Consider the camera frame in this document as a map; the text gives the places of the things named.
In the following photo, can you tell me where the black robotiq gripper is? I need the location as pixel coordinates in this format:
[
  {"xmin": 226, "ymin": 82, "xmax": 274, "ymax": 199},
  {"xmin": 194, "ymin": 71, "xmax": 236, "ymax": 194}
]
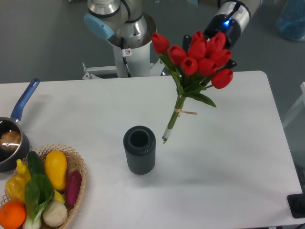
[{"xmin": 182, "ymin": 14, "xmax": 241, "ymax": 69}]

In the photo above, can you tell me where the red tulip bouquet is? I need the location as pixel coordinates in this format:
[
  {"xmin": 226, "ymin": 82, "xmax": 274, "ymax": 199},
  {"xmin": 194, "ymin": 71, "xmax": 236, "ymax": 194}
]
[{"xmin": 152, "ymin": 31, "xmax": 233, "ymax": 143}]

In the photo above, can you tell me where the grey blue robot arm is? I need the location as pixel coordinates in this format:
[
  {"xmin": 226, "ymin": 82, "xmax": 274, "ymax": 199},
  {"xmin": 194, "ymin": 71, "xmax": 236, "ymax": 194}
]
[{"xmin": 84, "ymin": 0, "xmax": 262, "ymax": 78}]

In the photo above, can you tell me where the dark grey ribbed vase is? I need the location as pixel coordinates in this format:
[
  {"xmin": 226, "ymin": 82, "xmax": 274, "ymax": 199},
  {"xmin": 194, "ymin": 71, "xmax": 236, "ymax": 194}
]
[{"xmin": 123, "ymin": 125, "xmax": 156, "ymax": 175}]

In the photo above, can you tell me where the blue transparent container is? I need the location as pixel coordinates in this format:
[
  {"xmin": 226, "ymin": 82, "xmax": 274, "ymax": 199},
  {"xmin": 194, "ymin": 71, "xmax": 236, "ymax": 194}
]
[{"xmin": 276, "ymin": 0, "xmax": 305, "ymax": 42}]

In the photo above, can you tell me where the black device at edge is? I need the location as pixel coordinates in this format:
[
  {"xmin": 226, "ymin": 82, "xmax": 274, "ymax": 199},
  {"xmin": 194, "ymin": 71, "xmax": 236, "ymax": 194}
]
[{"xmin": 287, "ymin": 193, "xmax": 305, "ymax": 219}]

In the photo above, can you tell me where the yellow squash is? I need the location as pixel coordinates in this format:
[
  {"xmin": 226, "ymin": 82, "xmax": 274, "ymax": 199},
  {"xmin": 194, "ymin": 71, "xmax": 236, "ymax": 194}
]
[{"xmin": 45, "ymin": 150, "xmax": 67, "ymax": 191}]

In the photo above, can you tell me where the purple eggplant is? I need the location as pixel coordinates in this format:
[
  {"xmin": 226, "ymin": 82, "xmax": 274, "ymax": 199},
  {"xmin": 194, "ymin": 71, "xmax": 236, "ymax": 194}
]
[{"xmin": 64, "ymin": 170, "xmax": 82, "ymax": 208}]

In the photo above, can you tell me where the dark green cucumber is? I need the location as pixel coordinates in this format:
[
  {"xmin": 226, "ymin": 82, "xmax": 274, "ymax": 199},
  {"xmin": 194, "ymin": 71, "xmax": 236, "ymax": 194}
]
[{"xmin": 27, "ymin": 151, "xmax": 46, "ymax": 177}]

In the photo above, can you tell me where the yellow banana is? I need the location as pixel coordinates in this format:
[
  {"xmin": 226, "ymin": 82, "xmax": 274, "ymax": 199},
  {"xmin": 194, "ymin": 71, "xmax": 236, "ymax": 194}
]
[{"xmin": 53, "ymin": 190, "xmax": 65, "ymax": 204}]

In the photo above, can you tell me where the woven wicker basket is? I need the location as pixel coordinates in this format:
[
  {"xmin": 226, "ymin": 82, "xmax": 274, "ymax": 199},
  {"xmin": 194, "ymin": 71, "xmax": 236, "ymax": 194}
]
[{"xmin": 0, "ymin": 145, "xmax": 86, "ymax": 229}]

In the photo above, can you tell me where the brown bread roll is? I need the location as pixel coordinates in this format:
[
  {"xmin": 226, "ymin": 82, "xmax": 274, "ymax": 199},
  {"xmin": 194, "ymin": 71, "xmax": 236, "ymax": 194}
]
[{"xmin": 0, "ymin": 131, "xmax": 21, "ymax": 151}]

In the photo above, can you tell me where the green bok choy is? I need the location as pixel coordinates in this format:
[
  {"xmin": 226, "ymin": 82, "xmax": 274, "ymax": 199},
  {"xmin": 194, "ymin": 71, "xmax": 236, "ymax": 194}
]
[{"xmin": 22, "ymin": 174, "xmax": 54, "ymax": 229}]

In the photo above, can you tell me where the small yellow gourd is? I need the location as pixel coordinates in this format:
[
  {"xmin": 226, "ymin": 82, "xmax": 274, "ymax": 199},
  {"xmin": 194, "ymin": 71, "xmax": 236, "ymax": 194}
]
[{"xmin": 16, "ymin": 159, "xmax": 31, "ymax": 182}]

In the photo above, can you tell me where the yellow bell pepper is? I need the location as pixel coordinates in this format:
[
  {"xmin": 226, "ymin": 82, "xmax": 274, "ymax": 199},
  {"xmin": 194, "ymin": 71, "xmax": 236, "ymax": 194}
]
[{"xmin": 5, "ymin": 175, "xmax": 26, "ymax": 204}]

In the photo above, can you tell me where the orange fruit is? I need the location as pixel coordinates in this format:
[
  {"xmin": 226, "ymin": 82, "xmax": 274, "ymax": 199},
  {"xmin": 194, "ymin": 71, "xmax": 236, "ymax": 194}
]
[{"xmin": 0, "ymin": 201, "xmax": 26, "ymax": 229}]

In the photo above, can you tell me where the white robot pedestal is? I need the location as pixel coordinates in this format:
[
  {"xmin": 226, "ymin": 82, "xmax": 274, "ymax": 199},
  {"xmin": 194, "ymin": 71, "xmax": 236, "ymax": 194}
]
[{"xmin": 81, "ymin": 14, "xmax": 172, "ymax": 80}]

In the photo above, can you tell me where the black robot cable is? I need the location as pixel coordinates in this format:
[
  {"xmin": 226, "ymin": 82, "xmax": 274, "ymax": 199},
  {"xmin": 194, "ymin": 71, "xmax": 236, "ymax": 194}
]
[{"xmin": 120, "ymin": 37, "xmax": 132, "ymax": 78}]

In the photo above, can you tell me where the blue handled saucepan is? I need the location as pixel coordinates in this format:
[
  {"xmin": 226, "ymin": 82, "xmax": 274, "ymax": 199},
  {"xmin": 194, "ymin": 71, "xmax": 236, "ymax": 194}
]
[{"xmin": 0, "ymin": 78, "xmax": 40, "ymax": 172}]

